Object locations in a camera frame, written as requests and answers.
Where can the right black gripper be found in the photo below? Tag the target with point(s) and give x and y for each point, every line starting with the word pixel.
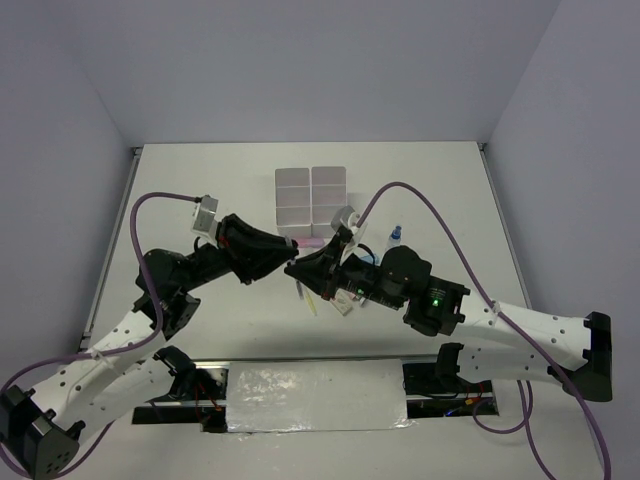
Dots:
pixel 314 271

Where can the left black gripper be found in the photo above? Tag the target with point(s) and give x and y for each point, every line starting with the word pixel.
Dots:
pixel 249 251

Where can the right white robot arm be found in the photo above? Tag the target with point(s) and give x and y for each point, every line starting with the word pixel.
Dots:
pixel 486 340

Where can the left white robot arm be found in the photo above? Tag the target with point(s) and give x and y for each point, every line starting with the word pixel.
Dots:
pixel 43 427

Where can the pink highlighter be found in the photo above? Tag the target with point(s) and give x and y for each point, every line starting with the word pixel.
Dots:
pixel 310 243

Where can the yellow pen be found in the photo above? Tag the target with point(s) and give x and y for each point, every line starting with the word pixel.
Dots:
pixel 309 301

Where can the white eraser box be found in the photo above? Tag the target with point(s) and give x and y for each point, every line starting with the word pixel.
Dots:
pixel 342 303

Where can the left white divided container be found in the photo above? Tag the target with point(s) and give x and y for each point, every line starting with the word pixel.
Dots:
pixel 293 202

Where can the blue correction tape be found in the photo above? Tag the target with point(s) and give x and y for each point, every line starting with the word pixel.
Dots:
pixel 370 259

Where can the small blue-capped bottle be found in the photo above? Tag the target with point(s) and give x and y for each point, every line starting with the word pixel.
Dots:
pixel 394 239

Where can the silver foil panel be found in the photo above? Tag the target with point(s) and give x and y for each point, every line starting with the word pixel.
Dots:
pixel 316 396

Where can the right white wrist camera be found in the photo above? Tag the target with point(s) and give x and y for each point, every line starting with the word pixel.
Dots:
pixel 347 230

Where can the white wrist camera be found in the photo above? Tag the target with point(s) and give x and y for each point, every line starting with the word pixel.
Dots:
pixel 204 224
pixel 347 230

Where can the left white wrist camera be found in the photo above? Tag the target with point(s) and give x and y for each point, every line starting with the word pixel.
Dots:
pixel 204 224

